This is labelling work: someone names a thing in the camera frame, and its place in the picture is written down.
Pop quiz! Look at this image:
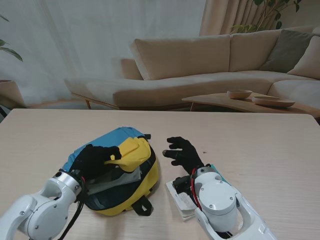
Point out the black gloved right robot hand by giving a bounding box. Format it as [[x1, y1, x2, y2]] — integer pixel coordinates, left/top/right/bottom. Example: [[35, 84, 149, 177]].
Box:
[[162, 136, 205, 176]]

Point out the beige sectional sofa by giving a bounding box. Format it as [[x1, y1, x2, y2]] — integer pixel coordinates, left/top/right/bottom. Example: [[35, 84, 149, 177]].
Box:
[[64, 24, 320, 111]]

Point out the wide shallow wooden bowl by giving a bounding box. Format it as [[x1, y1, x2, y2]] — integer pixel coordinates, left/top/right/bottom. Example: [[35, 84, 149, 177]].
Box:
[[251, 96, 296, 108]]

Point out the small wooden bowl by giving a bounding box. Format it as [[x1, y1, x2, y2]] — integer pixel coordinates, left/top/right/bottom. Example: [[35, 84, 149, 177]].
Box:
[[226, 89, 253, 100]]

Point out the red and black left arm cable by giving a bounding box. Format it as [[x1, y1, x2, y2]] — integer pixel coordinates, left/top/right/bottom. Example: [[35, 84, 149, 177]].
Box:
[[58, 174, 88, 240]]

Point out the beige sofa cushion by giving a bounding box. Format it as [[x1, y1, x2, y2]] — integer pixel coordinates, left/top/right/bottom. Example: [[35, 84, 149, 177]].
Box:
[[286, 35, 320, 81]]

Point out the green plant with long leaves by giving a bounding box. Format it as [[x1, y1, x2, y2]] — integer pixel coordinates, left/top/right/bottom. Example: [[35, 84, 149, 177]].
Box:
[[0, 13, 24, 62]]

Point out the beige pleated curtain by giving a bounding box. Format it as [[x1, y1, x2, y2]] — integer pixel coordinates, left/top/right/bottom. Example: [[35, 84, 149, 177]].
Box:
[[199, 0, 283, 37]]

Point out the tall green leafy plant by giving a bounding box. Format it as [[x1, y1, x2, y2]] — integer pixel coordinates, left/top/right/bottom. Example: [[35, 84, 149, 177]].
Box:
[[229, 0, 303, 35]]

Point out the yellow and blue school bag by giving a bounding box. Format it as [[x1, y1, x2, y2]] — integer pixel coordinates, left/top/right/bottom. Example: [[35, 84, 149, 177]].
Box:
[[62, 126, 158, 217]]

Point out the white and blue cover book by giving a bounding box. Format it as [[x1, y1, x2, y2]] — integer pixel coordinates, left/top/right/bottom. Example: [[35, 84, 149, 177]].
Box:
[[87, 166, 142, 196]]

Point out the white and teal cover book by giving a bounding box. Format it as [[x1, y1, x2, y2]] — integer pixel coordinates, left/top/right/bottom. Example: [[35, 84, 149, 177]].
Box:
[[165, 163, 226, 222]]

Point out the grey sofa cushion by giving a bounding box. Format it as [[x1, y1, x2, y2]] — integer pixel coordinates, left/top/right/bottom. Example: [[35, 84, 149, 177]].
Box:
[[258, 29, 320, 74]]

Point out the sheer white curtain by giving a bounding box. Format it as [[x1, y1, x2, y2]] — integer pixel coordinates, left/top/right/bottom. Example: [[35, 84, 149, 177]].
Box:
[[0, 0, 208, 108]]

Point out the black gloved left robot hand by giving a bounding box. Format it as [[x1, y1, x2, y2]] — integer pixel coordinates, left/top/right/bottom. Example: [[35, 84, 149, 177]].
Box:
[[72, 144, 123, 185]]

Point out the wooden coffee table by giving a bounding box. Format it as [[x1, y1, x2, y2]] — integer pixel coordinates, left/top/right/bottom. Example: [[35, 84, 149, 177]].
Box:
[[181, 91, 320, 120]]

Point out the beige plant pot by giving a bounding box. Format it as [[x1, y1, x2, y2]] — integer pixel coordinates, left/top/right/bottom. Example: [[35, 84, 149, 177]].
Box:
[[0, 79, 26, 109]]

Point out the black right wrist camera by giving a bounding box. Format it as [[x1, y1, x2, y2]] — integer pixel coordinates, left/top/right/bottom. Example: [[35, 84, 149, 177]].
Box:
[[172, 176, 195, 198]]

